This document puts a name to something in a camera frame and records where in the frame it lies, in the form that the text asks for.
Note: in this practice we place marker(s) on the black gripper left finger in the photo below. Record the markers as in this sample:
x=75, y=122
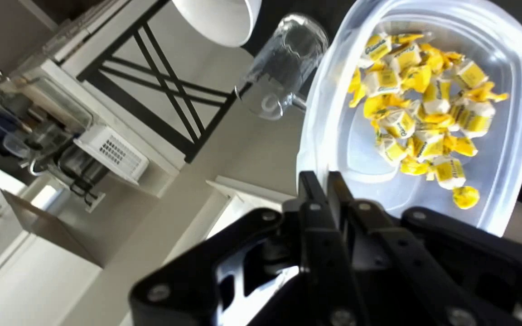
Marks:
x=255, y=272

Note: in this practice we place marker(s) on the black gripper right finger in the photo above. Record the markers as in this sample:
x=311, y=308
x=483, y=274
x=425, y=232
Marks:
x=454, y=272

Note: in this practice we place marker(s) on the clear plastic bowl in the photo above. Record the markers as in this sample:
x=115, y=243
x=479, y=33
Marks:
x=334, y=138

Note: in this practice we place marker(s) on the yellow food pieces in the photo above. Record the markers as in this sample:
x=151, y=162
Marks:
x=421, y=102

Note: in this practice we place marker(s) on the white ceramic bowl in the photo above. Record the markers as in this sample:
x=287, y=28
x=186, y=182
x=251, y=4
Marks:
x=218, y=20

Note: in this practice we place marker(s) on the black wooden chair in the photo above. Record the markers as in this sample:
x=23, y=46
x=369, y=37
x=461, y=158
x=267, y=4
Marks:
x=153, y=118

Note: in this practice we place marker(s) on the white plastic basket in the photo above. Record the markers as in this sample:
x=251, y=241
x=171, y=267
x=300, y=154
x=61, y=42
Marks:
x=113, y=151

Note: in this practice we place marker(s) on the clear glass mug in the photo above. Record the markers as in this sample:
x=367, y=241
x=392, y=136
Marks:
x=289, y=57

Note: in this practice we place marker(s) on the white appliance with clutter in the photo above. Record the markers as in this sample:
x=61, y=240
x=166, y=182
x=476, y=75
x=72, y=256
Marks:
x=68, y=91

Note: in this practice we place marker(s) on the white wall cabinet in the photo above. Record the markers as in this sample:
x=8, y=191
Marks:
x=26, y=241

